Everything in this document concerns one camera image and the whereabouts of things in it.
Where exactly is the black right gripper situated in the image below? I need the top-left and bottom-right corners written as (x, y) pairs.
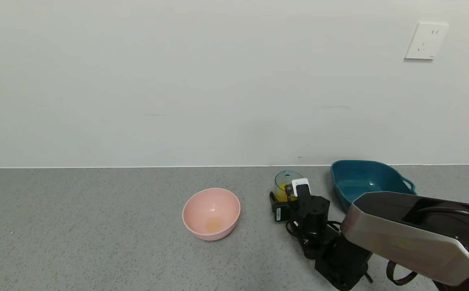
top-left (269, 191), bottom-right (300, 221)

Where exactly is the orange juice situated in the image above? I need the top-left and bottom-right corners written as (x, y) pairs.
top-left (275, 183), bottom-right (293, 202)

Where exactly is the ribbed clear teal cup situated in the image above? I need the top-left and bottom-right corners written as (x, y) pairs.
top-left (274, 170), bottom-right (304, 202)

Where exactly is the pink plastic bowl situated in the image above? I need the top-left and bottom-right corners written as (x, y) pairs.
top-left (182, 188), bottom-right (241, 242)

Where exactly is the teal rectangular baking tray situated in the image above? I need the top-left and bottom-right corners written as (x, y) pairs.
top-left (330, 160), bottom-right (418, 213)

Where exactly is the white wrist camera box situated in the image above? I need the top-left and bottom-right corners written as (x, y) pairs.
top-left (290, 177), bottom-right (311, 198)

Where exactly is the black camera cable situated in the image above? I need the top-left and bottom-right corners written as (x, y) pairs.
top-left (284, 184), bottom-right (344, 245)

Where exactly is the brown strap loop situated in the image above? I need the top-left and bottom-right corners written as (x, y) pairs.
top-left (386, 261), bottom-right (419, 286)

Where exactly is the white wall socket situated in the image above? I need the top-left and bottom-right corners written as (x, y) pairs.
top-left (404, 22), bottom-right (449, 61)

